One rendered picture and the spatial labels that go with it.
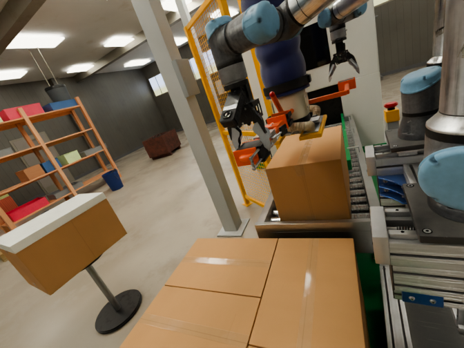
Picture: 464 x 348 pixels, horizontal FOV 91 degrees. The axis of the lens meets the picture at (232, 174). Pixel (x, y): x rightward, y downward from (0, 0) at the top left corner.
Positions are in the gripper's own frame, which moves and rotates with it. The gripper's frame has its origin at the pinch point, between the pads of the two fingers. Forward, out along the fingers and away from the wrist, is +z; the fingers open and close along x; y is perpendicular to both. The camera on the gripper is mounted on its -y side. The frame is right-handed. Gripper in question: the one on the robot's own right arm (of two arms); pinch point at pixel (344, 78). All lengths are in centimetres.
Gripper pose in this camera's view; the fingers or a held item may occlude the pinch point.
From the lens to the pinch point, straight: 151.9
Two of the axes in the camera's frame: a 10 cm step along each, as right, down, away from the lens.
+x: 8.6, -1.1, -5.0
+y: -4.0, 4.6, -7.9
